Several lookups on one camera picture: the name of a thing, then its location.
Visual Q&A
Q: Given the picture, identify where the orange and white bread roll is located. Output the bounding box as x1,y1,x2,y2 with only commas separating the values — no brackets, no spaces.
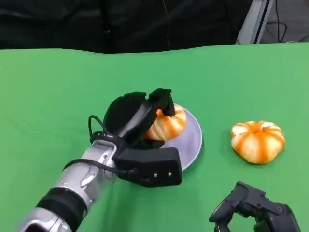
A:
230,120,286,165
144,103,188,141

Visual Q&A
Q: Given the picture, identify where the black camera cable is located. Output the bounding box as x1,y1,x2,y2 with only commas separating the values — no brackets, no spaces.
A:
63,158,136,174

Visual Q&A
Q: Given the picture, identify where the black backdrop curtain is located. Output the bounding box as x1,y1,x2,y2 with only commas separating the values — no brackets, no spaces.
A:
0,0,253,55

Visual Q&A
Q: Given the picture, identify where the green table cloth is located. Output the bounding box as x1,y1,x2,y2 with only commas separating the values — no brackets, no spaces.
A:
0,40,309,232

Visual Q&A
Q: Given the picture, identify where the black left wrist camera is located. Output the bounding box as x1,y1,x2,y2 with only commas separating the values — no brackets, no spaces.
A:
112,146,183,188

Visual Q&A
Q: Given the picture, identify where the black floor cable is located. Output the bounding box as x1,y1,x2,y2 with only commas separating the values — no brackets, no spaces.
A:
267,0,288,44

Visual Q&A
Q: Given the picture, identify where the lilac plate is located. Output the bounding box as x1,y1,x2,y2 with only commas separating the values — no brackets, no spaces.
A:
164,107,203,172

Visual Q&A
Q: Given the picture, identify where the grey metal frame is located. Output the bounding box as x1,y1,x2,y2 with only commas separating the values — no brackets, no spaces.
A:
236,0,273,45

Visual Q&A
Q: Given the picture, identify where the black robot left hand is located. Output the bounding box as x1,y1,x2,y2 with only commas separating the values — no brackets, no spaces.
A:
102,88,176,149

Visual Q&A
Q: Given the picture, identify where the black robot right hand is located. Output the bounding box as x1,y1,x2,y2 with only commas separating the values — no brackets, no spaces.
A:
209,181,301,232

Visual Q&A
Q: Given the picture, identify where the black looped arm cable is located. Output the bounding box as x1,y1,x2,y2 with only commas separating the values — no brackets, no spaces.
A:
87,115,107,139

